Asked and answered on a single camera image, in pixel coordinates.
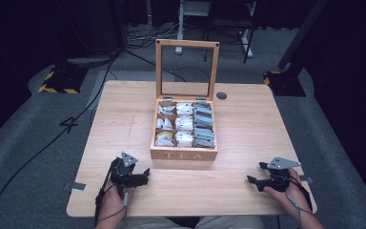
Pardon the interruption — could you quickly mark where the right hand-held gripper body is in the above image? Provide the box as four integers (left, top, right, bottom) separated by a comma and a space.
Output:
265, 156, 302, 193

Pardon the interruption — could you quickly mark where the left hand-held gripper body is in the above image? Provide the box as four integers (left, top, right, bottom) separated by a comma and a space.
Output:
109, 152, 140, 194

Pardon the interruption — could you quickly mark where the person's right hand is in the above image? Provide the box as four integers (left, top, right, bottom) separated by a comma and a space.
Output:
262, 167, 313, 215

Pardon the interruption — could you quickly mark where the person's left hand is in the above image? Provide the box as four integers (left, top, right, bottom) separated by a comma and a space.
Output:
100, 178, 136, 223

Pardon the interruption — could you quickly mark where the yellow tea packet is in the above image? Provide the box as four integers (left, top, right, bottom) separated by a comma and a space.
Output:
155, 131, 174, 141

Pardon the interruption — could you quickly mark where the wooden tea box with lid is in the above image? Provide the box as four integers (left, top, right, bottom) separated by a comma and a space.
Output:
149, 38, 221, 162

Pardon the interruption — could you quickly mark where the group of white tea packets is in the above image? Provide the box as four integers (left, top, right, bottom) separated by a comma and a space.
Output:
156, 101, 195, 149

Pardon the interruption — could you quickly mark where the row of grey tea packets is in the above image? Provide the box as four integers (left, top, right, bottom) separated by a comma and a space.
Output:
193, 101, 216, 150

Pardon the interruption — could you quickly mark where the black tape floor number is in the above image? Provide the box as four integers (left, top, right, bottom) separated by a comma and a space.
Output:
58, 116, 79, 135

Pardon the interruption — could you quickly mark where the stand base with hazard stripes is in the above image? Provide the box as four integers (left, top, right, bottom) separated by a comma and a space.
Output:
37, 64, 90, 95
262, 70, 307, 98

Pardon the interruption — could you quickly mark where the dark slanted stand pole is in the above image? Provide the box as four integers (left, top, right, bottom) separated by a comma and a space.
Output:
276, 0, 331, 72

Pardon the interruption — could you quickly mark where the white desk leg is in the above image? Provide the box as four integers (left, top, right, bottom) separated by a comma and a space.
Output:
174, 0, 212, 55

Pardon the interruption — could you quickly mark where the right hand-held gripper cable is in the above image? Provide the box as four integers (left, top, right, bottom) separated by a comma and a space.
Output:
280, 175, 315, 229

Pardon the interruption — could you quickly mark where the hand-held gripper cable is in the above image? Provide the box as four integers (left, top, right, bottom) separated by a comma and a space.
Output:
93, 163, 131, 227
280, 175, 315, 229

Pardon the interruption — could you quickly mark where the left hand-held gripper cable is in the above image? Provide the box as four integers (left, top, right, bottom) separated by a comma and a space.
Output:
93, 163, 131, 227

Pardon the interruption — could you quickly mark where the long black floor cable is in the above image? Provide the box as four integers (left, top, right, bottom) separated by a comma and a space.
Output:
0, 47, 122, 229

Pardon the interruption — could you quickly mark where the tangle of floor cables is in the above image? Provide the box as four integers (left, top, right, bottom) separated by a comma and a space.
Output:
125, 22, 185, 51

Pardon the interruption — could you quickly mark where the black metal frame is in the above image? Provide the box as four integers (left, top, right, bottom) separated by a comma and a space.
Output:
202, 0, 259, 64

